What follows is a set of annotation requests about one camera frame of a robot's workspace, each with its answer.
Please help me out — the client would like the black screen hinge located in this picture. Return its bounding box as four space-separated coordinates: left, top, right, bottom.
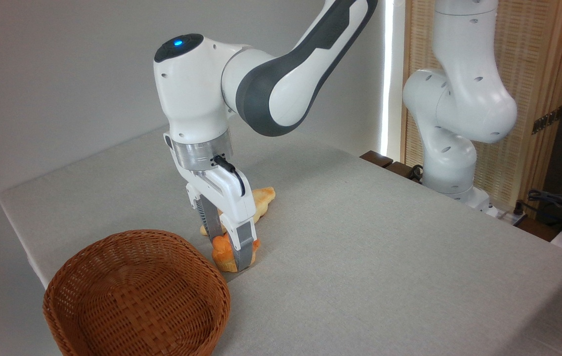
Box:
531 106 562 135

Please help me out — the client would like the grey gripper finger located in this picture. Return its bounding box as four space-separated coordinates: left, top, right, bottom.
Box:
185 183 226 237
221 221 258 272

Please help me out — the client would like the dark brown table bracket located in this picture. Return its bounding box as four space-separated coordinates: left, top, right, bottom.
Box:
359 150 394 169
385 161 424 184

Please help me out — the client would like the black cable bundle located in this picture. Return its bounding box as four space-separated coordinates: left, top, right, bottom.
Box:
514 189 562 229

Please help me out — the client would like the wooden rattan folding screen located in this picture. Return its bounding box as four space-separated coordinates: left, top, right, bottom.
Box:
401 0 562 219

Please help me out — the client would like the brown wicker basket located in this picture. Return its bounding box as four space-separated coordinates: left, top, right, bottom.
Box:
43 229 232 356

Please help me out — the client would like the round orange bread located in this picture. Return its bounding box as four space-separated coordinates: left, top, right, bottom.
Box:
212 234 262 273

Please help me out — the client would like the long pale bread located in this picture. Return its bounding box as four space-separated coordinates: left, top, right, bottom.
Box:
200 187 276 236

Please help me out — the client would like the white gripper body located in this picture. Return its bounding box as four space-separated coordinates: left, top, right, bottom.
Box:
164 133 257 233

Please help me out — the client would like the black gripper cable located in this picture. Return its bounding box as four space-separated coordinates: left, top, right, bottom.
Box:
213 154 247 197

